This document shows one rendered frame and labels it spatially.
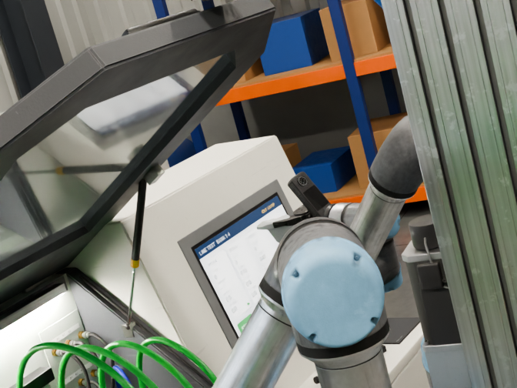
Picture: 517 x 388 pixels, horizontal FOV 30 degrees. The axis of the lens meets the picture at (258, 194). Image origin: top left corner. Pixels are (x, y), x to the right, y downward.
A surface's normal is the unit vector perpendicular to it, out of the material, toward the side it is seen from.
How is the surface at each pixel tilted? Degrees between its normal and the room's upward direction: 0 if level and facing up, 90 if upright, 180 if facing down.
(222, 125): 90
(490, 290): 90
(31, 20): 90
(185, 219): 76
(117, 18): 90
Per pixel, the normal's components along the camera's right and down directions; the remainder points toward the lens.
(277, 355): 0.31, 0.34
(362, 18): -0.32, 0.30
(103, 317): -0.52, 0.33
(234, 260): 0.73, -0.31
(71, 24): 0.89, -0.14
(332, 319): 0.02, 0.09
